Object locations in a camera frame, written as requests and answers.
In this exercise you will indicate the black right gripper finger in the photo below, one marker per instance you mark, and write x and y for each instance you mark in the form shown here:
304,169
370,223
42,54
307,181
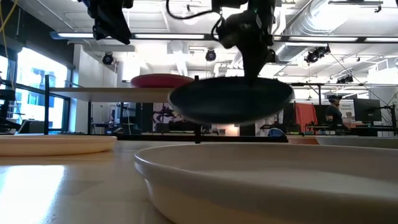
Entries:
255,68

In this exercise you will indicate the dark teal plate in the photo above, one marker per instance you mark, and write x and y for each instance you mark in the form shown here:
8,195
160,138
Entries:
230,99

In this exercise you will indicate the pink plate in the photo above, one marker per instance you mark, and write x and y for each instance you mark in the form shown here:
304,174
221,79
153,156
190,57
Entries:
158,81

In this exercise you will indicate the beige plate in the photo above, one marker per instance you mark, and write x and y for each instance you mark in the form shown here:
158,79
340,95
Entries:
264,186

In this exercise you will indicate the peach plate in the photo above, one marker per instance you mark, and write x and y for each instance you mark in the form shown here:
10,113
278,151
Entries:
56,144

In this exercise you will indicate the black ceiling spotlight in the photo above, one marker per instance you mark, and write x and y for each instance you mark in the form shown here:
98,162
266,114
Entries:
107,59
315,55
345,79
211,55

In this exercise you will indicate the linear ceiling light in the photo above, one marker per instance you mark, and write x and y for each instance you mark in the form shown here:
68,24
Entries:
323,39
168,36

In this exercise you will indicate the orange cloth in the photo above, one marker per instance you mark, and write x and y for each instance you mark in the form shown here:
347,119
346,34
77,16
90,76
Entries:
306,115

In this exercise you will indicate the person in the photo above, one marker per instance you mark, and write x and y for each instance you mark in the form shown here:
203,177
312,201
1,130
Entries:
334,116

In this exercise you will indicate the white poster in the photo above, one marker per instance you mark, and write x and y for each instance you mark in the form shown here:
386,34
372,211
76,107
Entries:
348,109

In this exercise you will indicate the office desk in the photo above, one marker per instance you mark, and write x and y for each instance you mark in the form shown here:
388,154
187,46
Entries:
357,128

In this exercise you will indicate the black office monitor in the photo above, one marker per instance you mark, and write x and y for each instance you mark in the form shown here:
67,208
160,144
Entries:
367,110

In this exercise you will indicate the silver ventilation duct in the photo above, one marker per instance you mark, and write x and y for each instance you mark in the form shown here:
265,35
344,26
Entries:
311,18

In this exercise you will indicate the black aluminium table frame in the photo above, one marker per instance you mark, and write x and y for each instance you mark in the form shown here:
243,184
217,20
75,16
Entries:
236,138

